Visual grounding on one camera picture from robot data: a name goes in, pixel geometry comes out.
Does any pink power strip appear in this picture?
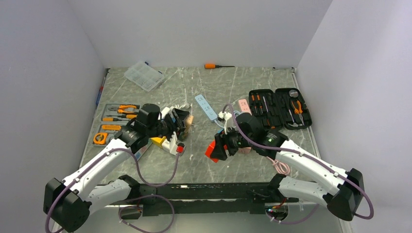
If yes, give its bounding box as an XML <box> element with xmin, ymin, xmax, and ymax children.
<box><xmin>237</xmin><ymin>99</ymin><xmax>291</xmax><ymax>176</ymax></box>

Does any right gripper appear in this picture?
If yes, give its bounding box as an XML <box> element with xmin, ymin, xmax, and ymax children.
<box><xmin>210</xmin><ymin>124</ymin><xmax>255</xmax><ymax>160</ymax></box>

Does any light blue power strip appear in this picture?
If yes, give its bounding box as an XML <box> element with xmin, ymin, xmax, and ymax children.
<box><xmin>194</xmin><ymin>94</ymin><xmax>242</xmax><ymax>128</ymax></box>

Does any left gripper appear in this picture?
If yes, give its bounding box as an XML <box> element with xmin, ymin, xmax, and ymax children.
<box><xmin>147</xmin><ymin>109</ymin><xmax>189</xmax><ymax>146</ymax></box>

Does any beige cube socket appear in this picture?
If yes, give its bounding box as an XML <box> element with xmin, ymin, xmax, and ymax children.
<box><xmin>184</xmin><ymin>115</ymin><xmax>194</xmax><ymax>128</ymax></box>

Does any clear plastic organizer box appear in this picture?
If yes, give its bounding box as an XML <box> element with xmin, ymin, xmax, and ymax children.
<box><xmin>124</xmin><ymin>61</ymin><xmax>165</xmax><ymax>92</ymax></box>

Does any yellow cube socket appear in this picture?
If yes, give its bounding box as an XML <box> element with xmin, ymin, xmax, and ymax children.
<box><xmin>151</xmin><ymin>136</ymin><xmax>166</xmax><ymax>148</ymax></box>

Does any white cube socket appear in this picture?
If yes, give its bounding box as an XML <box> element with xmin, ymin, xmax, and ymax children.
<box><xmin>161</xmin><ymin>140</ymin><xmax>171</xmax><ymax>152</ymax></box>

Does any grey tool tray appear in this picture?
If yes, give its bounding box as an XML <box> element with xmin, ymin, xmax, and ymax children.
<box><xmin>90</xmin><ymin>103</ymin><xmax>140</xmax><ymax>146</ymax></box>

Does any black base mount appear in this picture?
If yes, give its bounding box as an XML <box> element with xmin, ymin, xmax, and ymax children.
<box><xmin>115</xmin><ymin>182</ymin><xmax>298</xmax><ymax>216</ymax></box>

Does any pink cube socket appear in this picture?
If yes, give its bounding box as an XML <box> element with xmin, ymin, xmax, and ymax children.
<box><xmin>238</xmin><ymin>147</ymin><xmax>252</xmax><ymax>154</ymax></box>

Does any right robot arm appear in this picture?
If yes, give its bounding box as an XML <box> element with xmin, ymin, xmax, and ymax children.
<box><xmin>205</xmin><ymin>112</ymin><xmax>366</xmax><ymax>221</ymax></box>

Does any orange handled screwdriver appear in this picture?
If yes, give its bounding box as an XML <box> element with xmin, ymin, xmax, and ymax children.
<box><xmin>204</xmin><ymin>64</ymin><xmax>234</xmax><ymax>69</ymax></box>

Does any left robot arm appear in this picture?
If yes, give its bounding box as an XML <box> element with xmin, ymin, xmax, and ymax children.
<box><xmin>43</xmin><ymin>103</ymin><xmax>190</xmax><ymax>233</ymax></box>

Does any black tool case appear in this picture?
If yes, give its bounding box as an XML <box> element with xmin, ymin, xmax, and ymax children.
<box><xmin>248</xmin><ymin>87</ymin><xmax>312</xmax><ymax>130</ymax></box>

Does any red cube socket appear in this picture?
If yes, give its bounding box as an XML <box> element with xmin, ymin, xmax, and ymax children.
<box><xmin>205</xmin><ymin>141</ymin><xmax>219</xmax><ymax>163</ymax></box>

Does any blue red pen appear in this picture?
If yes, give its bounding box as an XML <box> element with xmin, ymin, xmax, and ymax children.
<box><xmin>95</xmin><ymin>77</ymin><xmax>106</xmax><ymax>106</ymax></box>

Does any white power strip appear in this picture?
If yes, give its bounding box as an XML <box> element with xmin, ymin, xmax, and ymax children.
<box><xmin>148</xmin><ymin>107</ymin><xmax>184</xmax><ymax>144</ymax></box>

